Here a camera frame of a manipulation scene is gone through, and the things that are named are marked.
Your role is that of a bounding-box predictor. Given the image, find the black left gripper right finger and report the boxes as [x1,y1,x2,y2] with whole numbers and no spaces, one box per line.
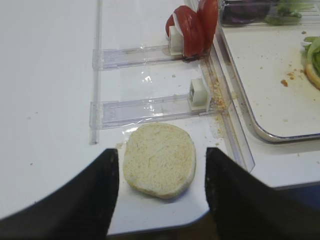
[204,147,320,240]

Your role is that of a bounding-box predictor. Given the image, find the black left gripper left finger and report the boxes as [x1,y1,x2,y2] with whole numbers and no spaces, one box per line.
[0,148,119,240]

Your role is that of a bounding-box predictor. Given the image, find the green lettuce leaves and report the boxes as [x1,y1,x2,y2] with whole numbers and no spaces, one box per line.
[264,0,320,71]

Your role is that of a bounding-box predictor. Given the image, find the clear tomato slide track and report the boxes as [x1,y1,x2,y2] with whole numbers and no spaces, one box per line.
[92,45,208,71]

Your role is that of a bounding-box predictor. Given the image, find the white pusher block tomato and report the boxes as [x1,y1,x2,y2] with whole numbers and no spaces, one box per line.
[168,25,183,56]

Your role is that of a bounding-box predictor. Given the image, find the red tomato slices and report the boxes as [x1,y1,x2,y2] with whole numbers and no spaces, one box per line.
[165,0,219,58]

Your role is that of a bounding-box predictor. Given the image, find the bun slice on table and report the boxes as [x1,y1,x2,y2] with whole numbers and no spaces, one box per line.
[122,123,197,199]

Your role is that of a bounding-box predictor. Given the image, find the clear lower left slide track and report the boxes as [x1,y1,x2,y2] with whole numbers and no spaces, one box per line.
[89,94,219,130]

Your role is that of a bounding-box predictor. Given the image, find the clear strip far left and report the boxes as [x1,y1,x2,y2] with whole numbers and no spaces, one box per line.
[89,0,103,145]

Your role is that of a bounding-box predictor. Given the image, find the cream metal tray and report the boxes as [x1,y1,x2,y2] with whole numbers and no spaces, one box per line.
[221,24,320,143]

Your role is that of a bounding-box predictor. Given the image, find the bun slice on tray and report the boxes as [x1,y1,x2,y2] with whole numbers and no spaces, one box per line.
[304,62,320,90]

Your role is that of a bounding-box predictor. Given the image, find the purple cabbage leaves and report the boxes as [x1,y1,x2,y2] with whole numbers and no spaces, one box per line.
[221,0,271,25]

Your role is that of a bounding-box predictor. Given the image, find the clear plastic container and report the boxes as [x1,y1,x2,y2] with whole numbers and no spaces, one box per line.
[219,0,320,27]

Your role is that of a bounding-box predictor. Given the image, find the clear rail left of tray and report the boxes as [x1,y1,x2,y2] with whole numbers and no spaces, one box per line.
[184,0,256,173]

